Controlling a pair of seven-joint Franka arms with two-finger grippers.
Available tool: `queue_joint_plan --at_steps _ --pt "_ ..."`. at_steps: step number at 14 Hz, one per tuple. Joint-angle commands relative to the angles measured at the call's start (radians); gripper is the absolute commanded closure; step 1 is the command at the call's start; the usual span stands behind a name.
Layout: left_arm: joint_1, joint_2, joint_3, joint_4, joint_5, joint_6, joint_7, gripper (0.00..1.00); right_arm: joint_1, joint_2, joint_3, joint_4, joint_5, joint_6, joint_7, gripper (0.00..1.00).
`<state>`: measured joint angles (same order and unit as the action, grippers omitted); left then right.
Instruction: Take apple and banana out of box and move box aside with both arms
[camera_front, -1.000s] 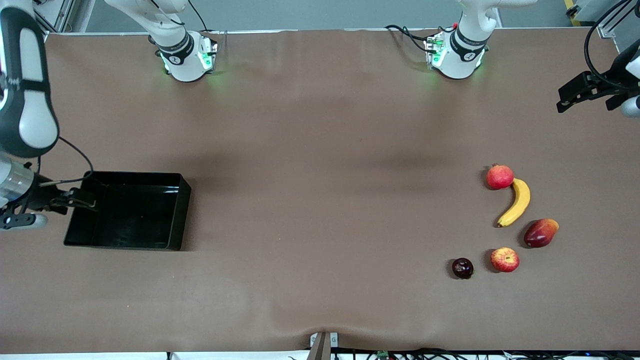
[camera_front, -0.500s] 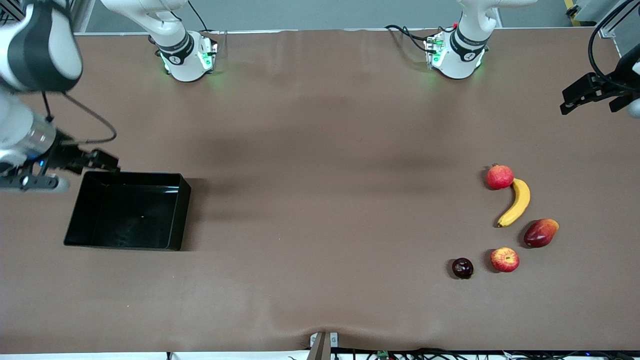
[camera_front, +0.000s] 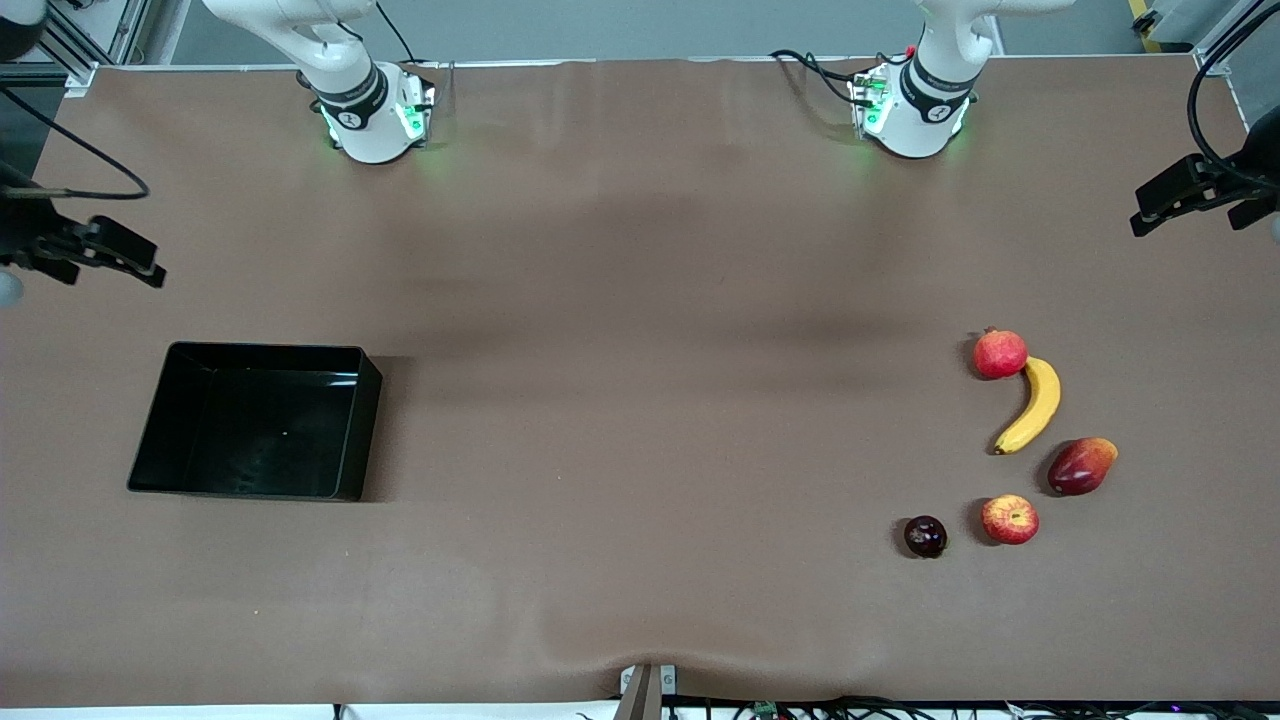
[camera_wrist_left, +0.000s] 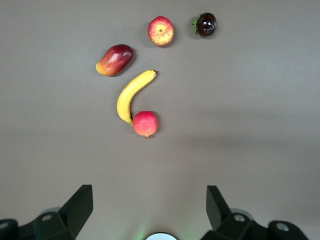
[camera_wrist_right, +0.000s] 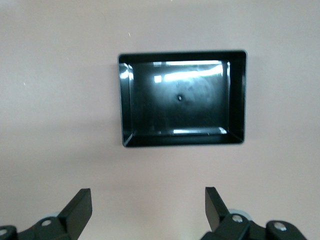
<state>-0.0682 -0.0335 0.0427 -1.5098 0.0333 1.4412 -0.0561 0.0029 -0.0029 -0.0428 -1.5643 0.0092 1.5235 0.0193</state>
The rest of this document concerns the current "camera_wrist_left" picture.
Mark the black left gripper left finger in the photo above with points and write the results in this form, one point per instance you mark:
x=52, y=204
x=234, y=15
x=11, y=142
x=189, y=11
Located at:
x=75, y=212

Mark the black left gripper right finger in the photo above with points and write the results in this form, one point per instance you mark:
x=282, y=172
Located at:
x=220, y=215

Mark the yellow banana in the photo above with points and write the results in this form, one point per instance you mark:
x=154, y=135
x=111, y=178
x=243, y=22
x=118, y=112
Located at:
x=125, y=100

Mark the red yellow apple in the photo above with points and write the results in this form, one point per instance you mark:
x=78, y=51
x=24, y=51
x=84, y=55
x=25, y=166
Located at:
x=160, y=31

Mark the brown table mat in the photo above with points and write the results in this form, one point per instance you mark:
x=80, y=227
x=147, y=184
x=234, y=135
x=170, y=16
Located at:
x=250, y=125

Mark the red pomegranate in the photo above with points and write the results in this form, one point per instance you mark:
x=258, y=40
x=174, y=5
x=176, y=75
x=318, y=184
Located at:
x=145, y=123

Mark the red yellow mango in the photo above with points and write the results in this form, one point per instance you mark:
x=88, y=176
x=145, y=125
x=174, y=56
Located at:
x=115, y=60

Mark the dark purple plum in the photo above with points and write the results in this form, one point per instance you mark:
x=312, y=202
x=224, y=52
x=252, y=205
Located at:
x=206, y=24

